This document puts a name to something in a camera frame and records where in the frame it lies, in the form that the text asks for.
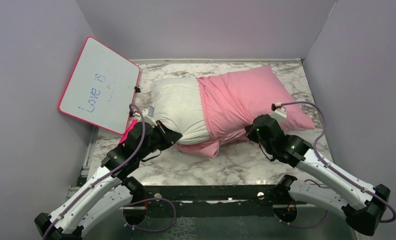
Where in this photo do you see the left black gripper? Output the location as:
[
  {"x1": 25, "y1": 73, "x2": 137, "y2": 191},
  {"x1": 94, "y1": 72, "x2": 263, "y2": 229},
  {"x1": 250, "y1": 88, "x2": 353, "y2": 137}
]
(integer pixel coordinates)
[{"x1": 137, "y1": 119, "x2": 182, "y2": 160}]

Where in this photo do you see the white pillow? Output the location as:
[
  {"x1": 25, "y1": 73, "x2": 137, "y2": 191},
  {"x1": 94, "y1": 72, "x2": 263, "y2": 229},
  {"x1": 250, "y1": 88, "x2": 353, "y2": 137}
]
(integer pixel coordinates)
[{"x1": 150, "y1": 77, "x2": 211, "y2": 146}]

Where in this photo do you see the pink floral pillowcase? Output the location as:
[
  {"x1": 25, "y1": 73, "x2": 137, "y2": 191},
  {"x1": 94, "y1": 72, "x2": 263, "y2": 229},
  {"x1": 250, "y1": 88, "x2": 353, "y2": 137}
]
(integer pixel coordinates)
[{"x1": 178, "y1": 66, "x2": 315, "y2": 158}]

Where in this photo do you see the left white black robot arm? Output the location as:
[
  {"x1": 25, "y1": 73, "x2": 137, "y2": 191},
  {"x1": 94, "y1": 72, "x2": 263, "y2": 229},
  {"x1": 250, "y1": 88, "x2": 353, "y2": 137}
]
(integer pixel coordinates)
[{"x1": 34, "y1": 121, "x2": 183, "y2": 240}]

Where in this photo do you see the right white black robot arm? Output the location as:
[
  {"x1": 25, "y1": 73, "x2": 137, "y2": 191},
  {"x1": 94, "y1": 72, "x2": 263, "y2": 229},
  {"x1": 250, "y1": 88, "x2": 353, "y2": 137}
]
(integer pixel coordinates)
[{"x1": 244, "y1": 114, "x2": 391, "y2": 236}]

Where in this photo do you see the pink marker pen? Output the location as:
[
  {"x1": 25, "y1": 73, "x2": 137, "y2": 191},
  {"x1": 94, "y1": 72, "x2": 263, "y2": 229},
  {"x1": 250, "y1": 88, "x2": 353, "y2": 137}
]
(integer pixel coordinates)
[{"x1": 118, "y1": 119, "x2": 138, "y2": 145}]

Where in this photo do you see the pink framed whiteboard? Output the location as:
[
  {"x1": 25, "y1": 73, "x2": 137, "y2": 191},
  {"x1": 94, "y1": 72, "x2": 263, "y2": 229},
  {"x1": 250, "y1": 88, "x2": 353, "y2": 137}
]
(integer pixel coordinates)
[{"x1": 57, "y1": 36, "x2": 141, "y2": 135}]

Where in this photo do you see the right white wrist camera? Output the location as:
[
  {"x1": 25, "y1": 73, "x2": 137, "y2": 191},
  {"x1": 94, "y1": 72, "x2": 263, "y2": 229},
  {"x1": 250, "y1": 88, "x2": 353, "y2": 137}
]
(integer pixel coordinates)
[{"x1": 269, "y1": 102, "x2": 287, "y2": 124}]

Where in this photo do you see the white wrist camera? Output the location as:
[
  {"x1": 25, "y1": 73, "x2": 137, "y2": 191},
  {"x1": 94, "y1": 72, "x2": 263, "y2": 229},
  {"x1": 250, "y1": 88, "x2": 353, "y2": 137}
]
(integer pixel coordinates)
[
  {"x1": 133, "y1": 105, "x2": 157, "y2": 127},
  {"x1": 269, "y1": 102, "x2": 287, "y2": 124}
]

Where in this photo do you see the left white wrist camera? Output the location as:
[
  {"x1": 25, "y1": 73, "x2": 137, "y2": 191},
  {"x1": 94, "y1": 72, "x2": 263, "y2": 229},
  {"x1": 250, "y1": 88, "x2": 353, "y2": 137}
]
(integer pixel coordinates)
[{"x1": 133, "y1": 105, "x2": 157, "y2": 127}]

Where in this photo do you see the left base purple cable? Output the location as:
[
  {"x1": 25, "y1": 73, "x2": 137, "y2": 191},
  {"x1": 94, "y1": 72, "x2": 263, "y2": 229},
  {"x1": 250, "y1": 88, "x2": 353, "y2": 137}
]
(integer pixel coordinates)
[{"x1": 122, "y1": 198, "x2": 178, "y2": 233}]

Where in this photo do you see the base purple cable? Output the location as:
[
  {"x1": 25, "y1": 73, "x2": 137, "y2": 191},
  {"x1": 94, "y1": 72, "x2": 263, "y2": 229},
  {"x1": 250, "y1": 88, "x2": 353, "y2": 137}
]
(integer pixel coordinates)
[
  {"x1": 122, "y1": 198, "x2": 178, "y2": 233},
  {"x1": 272, "y1": 210, "x2": 329, "y2": 229}
]

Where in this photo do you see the black mounting rail base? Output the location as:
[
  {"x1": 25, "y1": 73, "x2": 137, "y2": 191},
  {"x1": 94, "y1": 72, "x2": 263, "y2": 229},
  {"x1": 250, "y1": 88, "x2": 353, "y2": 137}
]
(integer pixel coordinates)
[{"x1": 122, "y1": 180, "x2": 300, "y2": 225}]

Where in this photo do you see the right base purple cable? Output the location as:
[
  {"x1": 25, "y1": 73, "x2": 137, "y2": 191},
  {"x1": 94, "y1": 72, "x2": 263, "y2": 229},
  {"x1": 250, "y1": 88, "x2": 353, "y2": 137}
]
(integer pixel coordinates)
[{"x1": 272, "y1": 210, "x2": 329, "y2": 229}]

